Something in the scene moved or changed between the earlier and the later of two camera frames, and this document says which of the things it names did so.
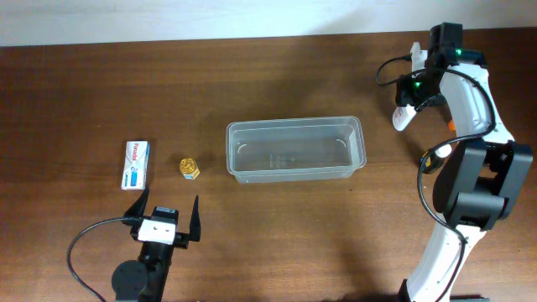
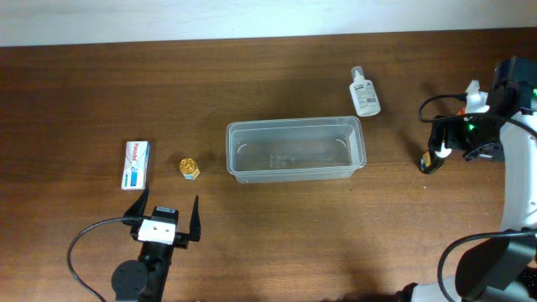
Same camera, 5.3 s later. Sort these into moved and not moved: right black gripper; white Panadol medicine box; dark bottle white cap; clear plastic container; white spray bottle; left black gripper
Moved: white spray bottle; right black gripper
Not moved: clear plastic container; dark bottle white cap; left black gripper; white Panadol medicine box
